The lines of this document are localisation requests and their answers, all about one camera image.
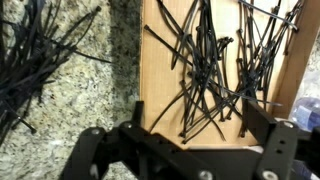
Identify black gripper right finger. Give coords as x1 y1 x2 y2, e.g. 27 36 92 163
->
242 100 320 180

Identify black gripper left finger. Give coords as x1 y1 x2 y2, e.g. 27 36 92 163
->
59 101 214 180

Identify black zip ties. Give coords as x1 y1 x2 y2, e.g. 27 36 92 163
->
144 0 303 144
0 0 101 144

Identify shallow cardboard box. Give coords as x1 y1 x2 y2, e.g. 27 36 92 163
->
140 0 320 149

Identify clear water bottle pack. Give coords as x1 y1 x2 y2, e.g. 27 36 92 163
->
291 97 320 131

